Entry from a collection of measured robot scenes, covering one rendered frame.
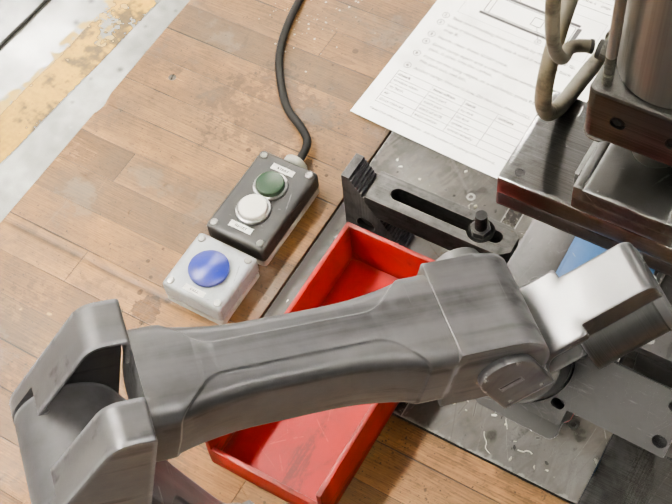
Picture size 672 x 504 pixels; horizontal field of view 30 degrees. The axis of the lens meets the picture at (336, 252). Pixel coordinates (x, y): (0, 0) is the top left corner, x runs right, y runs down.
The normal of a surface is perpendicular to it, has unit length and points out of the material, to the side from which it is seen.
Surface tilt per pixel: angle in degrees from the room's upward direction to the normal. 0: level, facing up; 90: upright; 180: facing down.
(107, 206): 0
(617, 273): 24
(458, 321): 14
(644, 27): 90
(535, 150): 0
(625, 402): 31
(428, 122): 1
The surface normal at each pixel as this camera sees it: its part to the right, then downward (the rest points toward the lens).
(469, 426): -0.07, -0.54
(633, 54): -0.86, 0.46
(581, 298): -0.45, -0.37
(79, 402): 0.26, -0.61
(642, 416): -0.31, -0.07
